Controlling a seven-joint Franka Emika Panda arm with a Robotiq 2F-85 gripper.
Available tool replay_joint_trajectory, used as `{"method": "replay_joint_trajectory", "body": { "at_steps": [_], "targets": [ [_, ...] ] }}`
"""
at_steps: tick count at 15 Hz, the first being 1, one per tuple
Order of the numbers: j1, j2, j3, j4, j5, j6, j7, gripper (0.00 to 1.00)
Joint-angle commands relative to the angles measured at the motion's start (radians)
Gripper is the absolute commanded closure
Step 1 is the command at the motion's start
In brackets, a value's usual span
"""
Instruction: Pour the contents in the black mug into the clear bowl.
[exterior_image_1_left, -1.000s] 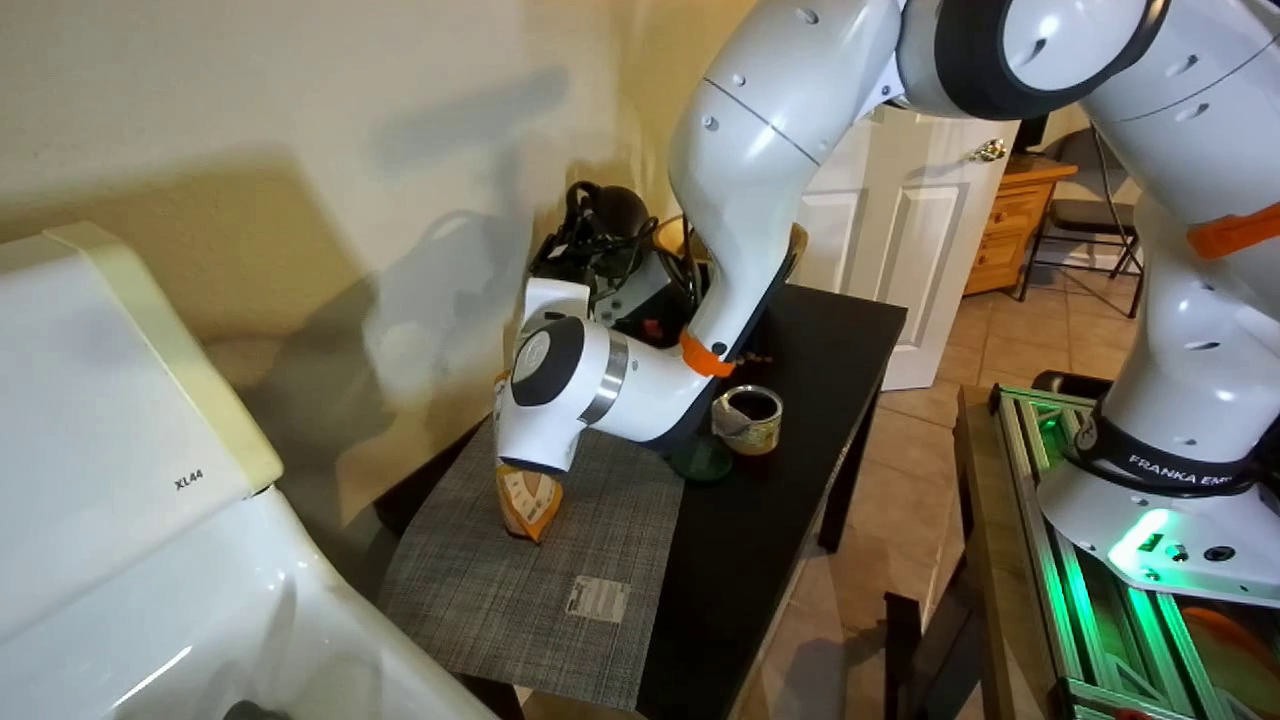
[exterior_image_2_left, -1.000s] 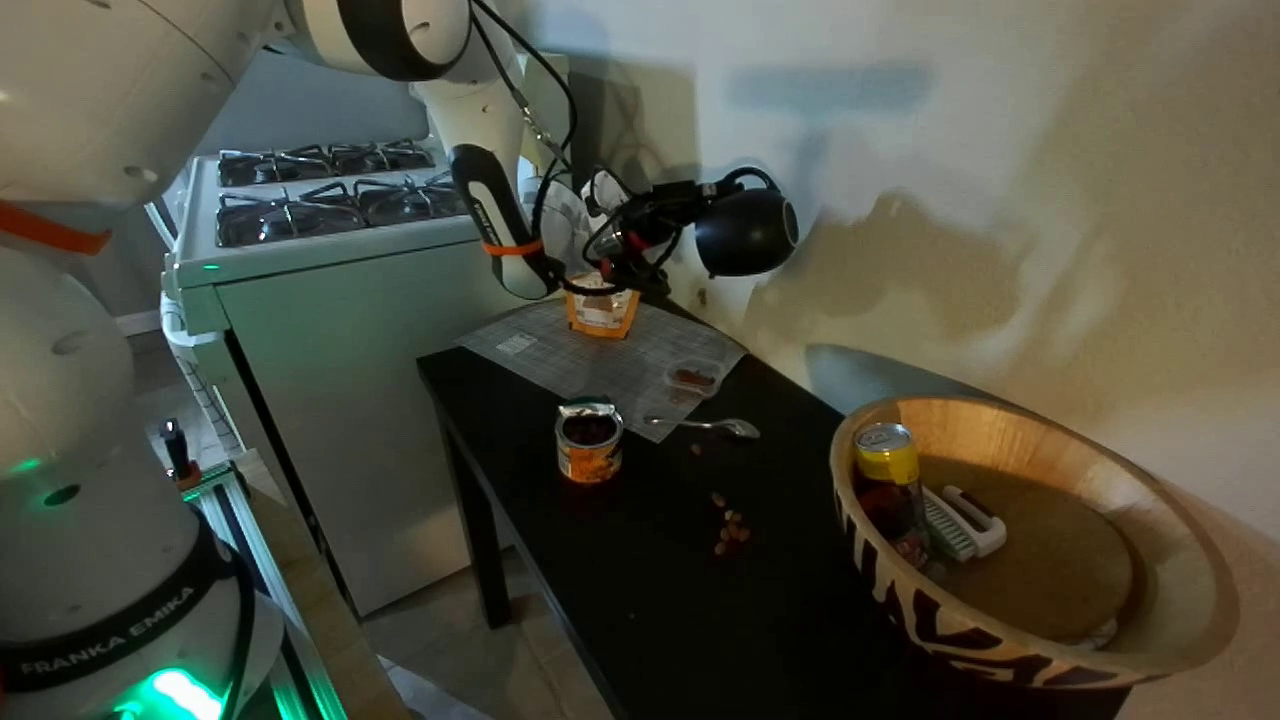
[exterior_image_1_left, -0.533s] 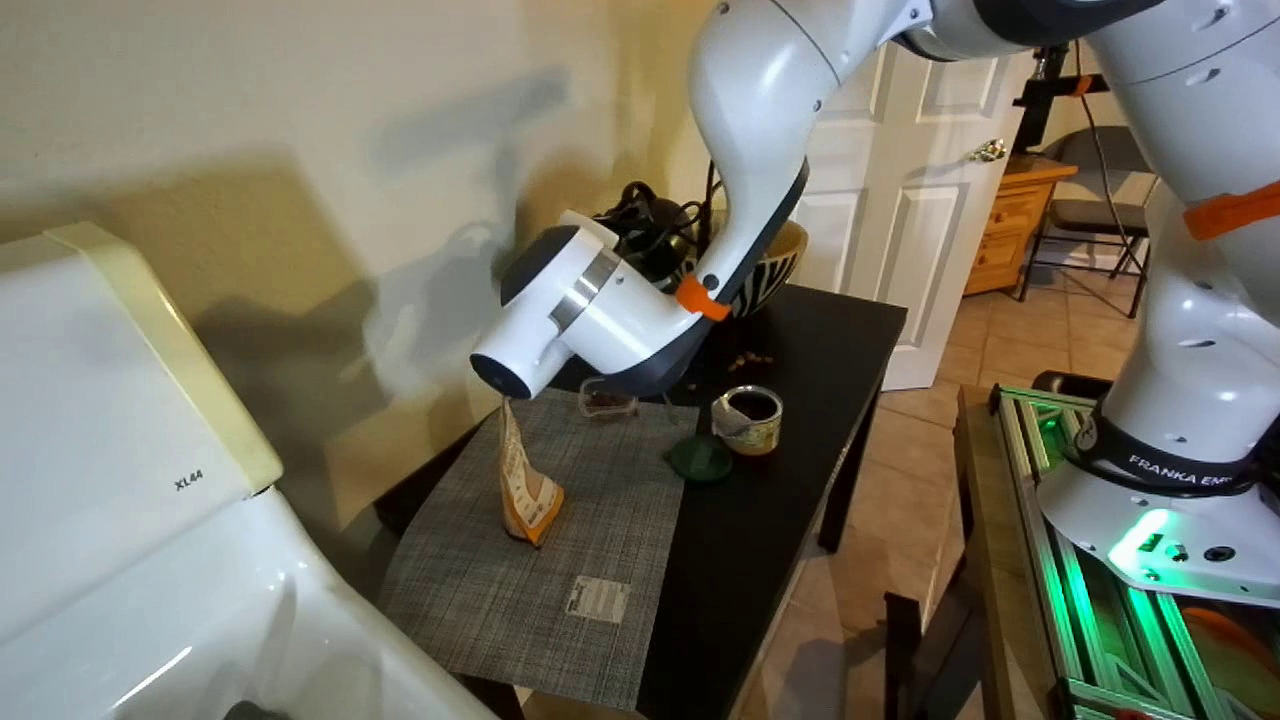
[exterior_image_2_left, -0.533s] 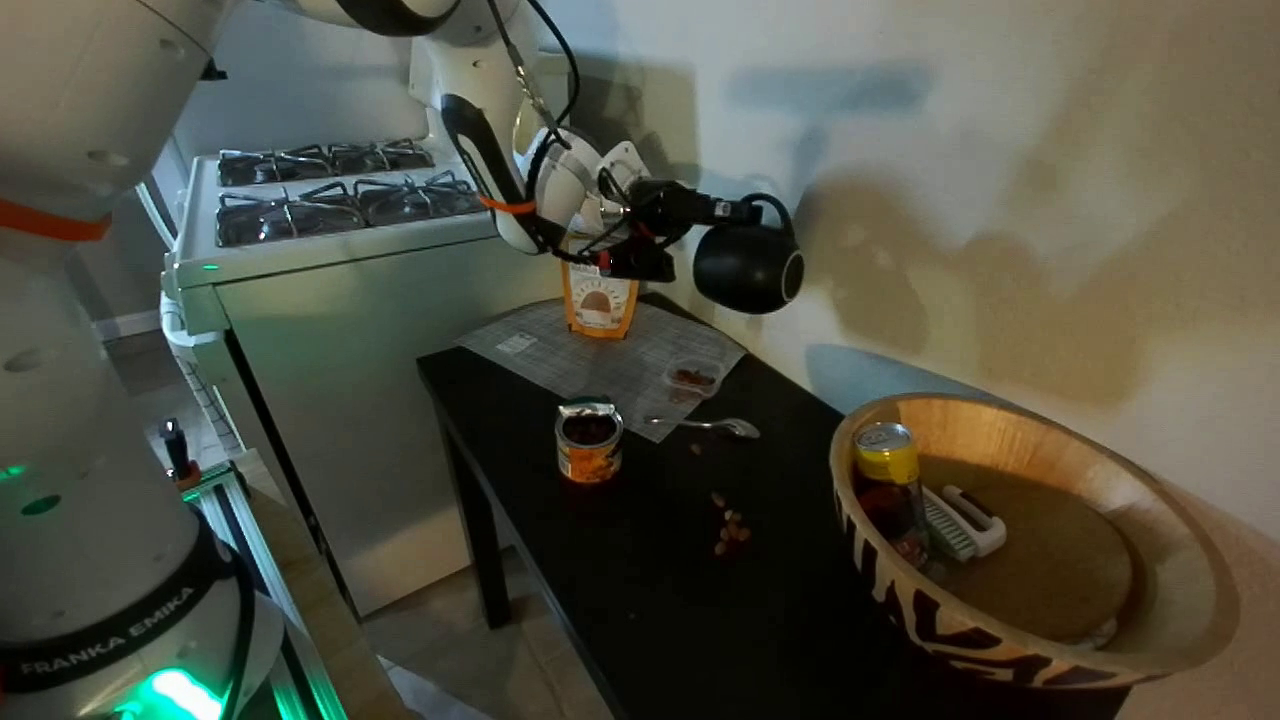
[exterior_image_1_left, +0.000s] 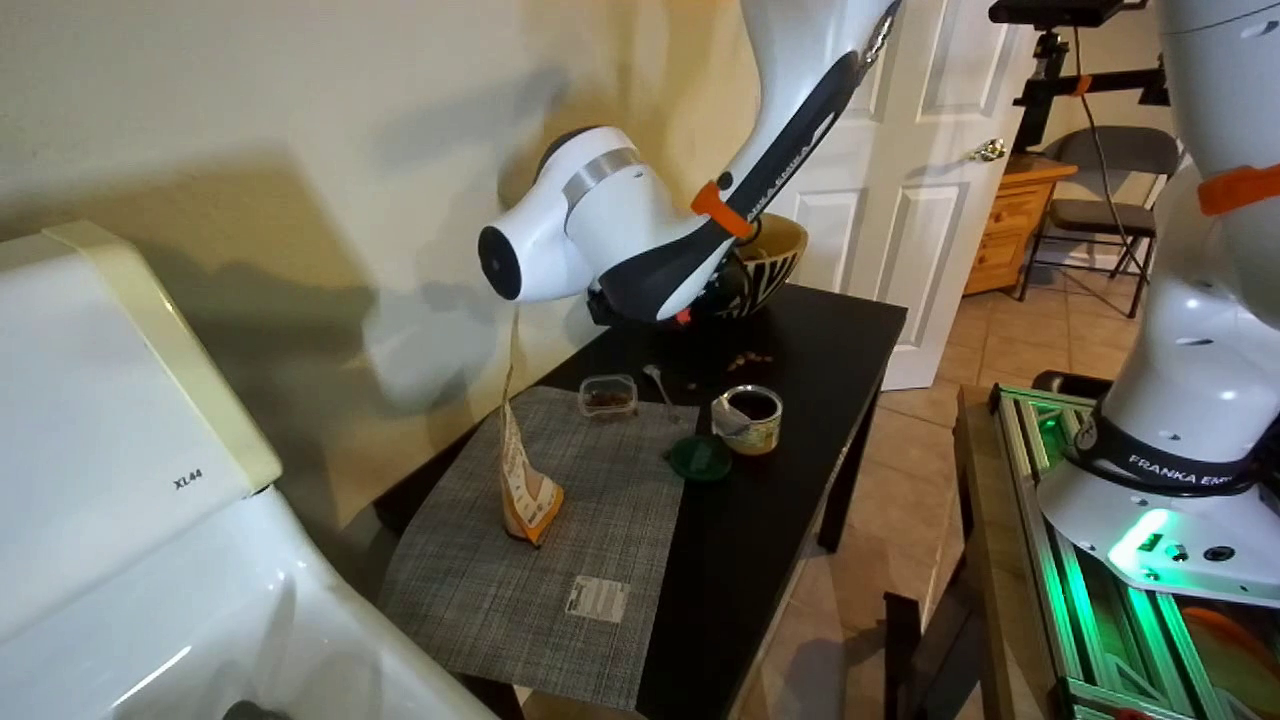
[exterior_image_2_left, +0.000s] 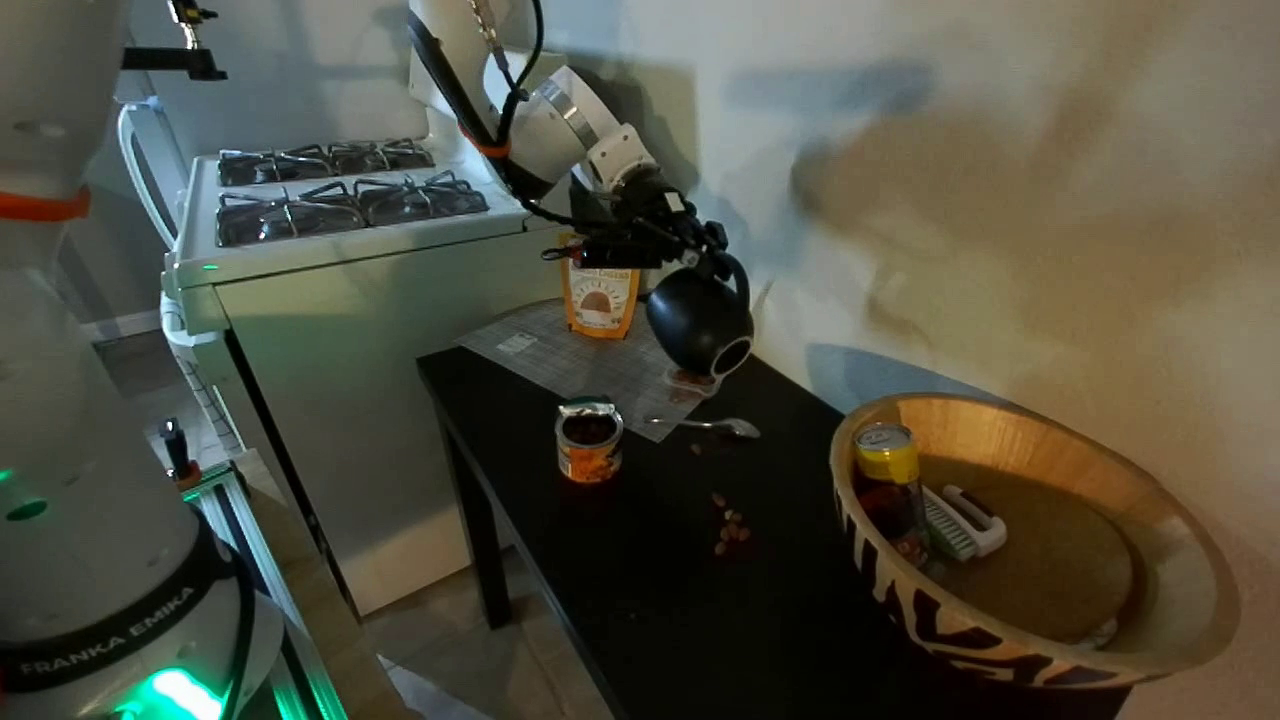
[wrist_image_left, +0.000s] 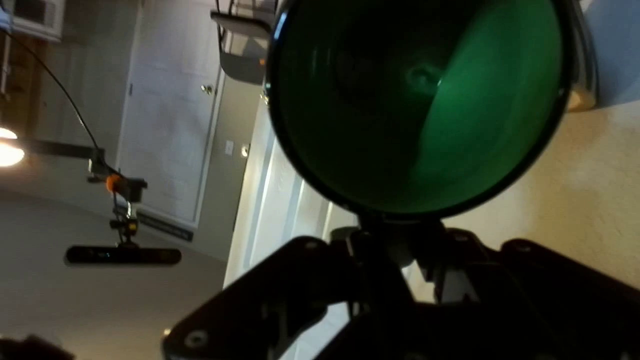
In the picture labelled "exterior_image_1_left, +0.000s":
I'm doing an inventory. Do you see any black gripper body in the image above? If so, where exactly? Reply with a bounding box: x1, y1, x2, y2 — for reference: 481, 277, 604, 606
586, 273, 705, 332

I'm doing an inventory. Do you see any orange stand-up pouch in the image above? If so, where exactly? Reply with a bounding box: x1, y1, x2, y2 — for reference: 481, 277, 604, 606
494, 392, 567, 550

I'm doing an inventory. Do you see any small clear bowl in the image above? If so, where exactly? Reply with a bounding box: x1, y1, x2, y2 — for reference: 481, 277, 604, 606
577, 371, 646, 425

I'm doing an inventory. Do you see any wooden zebra pattern bowl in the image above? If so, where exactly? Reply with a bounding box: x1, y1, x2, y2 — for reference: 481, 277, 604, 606
698, 213, 812, 322

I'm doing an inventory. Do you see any small white spoon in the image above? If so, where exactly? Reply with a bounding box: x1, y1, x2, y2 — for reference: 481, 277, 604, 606
641, 365, 681, 420

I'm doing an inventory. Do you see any green round lid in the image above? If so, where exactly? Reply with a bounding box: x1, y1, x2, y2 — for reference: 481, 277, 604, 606
661, 434, 738, 488

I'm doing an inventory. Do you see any small patterned ceramic cup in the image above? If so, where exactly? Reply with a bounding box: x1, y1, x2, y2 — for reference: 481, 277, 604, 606
708, 379, 787, 461

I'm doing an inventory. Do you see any grey woven placemat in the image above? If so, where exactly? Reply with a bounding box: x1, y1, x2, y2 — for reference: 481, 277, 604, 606
378, 384, 705, 717

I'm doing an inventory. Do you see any black side table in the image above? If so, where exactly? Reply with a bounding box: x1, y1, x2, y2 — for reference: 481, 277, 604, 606
373, 279, 913, 720

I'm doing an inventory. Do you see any white label on placemat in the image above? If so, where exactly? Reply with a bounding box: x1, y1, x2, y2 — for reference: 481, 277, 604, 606
559, 574, 633, 630

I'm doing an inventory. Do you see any white panel door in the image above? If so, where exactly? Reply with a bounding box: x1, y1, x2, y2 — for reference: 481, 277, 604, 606
777, 0, 1036, 392

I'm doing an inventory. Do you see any wooden drawer cabinet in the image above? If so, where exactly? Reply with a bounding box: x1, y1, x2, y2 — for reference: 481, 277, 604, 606
963, 158, 1081, 299

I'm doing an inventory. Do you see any grey folding chair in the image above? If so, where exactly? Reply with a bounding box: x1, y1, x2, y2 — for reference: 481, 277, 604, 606
1016, 124, 1184, 322

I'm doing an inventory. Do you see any robot mounting table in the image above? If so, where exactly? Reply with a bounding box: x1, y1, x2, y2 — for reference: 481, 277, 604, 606
953, 377, 1280, 720

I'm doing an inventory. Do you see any black camera tripod boom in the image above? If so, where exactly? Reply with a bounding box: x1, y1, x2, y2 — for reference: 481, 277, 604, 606
984, 0, 1182, 158

